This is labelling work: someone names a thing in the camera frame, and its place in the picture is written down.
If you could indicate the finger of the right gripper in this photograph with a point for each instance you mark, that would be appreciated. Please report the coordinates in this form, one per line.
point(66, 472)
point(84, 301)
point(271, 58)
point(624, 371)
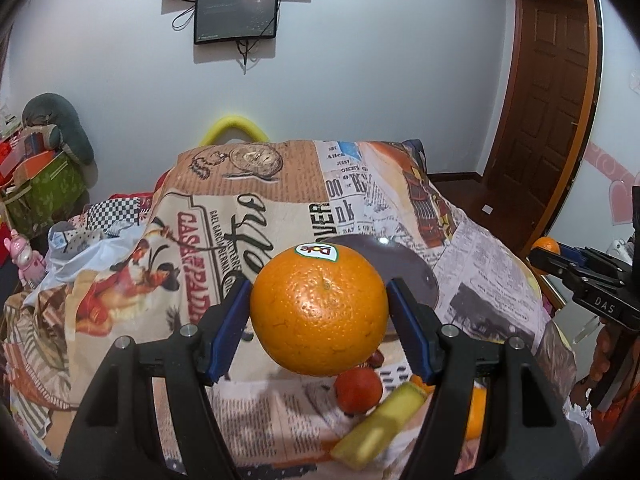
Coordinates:
point(568, 265)

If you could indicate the printed newspaper tablecloth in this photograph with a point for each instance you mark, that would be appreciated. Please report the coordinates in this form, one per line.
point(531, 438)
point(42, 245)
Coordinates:
point(141, 266)

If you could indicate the wall mounted black monitor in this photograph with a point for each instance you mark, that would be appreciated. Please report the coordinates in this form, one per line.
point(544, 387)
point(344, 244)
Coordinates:
point(231, 20)

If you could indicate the red tomato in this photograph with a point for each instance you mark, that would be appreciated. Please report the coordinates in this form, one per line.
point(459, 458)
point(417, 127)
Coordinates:
point(358, 390)

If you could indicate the brown wooden door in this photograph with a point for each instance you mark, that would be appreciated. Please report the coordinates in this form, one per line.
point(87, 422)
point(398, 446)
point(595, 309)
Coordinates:
point(543, 117)

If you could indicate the grey plush toy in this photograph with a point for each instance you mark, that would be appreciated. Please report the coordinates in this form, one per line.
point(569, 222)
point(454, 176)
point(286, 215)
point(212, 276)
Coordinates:
point(50, 110)

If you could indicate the pink toy figure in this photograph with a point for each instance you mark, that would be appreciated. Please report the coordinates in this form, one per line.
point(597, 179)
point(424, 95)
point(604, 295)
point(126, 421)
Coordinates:
point(30, 264)

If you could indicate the large orange with sticker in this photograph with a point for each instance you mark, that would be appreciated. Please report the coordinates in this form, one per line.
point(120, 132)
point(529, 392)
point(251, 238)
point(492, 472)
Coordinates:
point(319, 309)

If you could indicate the dark red jujube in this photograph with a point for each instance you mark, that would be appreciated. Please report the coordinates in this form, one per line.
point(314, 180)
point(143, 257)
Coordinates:
point(376, 360)

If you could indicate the orange fruit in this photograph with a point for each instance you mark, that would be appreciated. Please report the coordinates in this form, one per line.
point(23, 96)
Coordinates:
point(545, 245)

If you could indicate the small orange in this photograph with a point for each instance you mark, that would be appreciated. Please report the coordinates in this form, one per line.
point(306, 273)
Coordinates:
point(477, 410)

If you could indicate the green storage box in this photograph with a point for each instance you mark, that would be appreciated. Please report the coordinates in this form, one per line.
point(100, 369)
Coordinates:
point(46, 198)

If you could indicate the dark purple plate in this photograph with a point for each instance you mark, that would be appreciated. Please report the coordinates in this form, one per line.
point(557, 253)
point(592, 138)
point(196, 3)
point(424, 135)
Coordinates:
point(393, 260)

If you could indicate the yellow banana piece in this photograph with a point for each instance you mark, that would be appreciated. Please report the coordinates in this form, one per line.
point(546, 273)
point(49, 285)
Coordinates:
point(377, 431)

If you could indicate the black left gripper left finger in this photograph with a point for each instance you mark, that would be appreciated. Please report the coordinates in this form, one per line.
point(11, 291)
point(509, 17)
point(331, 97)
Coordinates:
point(116, 432)

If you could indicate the yellow chair back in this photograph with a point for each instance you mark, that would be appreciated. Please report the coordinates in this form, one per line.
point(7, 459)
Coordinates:
point(233, 122)

